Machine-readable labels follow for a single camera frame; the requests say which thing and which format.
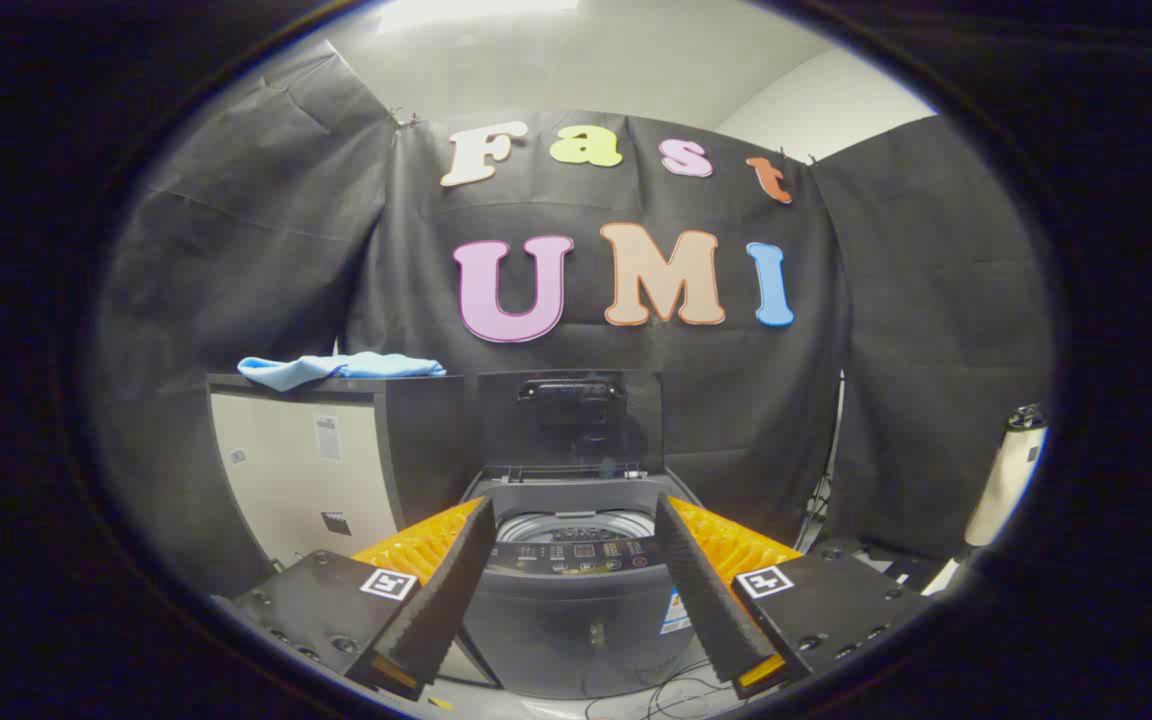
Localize grey washing machine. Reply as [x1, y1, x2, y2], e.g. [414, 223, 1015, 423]
[461, 468, 707, 699]

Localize thin floor cables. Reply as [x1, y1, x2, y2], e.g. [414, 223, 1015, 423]
[586, 660, 737, 720]

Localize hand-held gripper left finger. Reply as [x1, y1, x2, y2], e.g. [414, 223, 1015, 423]
[219, 496, 499, 701]

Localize backdrop stand pole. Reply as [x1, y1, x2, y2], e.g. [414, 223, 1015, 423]
[804, 370, 845, 546]

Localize light blue garment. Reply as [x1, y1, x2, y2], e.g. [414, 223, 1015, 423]
[238, 352, 447, 392]

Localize black backdrop cloth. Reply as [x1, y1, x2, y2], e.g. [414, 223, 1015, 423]
[86, 40, 1052, 601]

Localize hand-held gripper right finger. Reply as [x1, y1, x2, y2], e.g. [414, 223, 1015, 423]
[654, 493, 922, 699]

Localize cream cylinder with dark cap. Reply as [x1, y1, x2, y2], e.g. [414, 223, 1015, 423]
[964, 403, 1049, 549]

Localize dark cabinet with beige door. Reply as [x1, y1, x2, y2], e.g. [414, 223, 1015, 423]
[206, 373, 482, 601]

